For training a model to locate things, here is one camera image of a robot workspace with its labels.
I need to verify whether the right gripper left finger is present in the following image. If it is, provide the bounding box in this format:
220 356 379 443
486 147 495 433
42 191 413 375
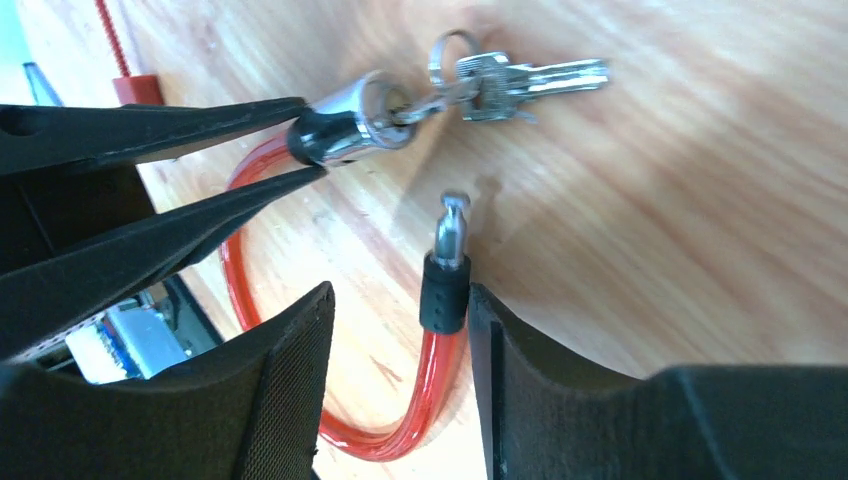
1 282 335 479

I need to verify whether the silver key with ring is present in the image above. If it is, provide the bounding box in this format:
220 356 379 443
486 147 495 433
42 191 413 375
392 29 609 125

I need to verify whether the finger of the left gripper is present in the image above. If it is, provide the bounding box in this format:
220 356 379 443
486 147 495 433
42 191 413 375
1 97 306 176
1 167 327 359

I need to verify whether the red cable lock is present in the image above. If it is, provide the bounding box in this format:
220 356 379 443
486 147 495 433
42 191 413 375
227 71 478 462

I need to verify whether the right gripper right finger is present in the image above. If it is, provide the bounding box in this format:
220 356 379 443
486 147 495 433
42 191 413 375
468 284 847 479

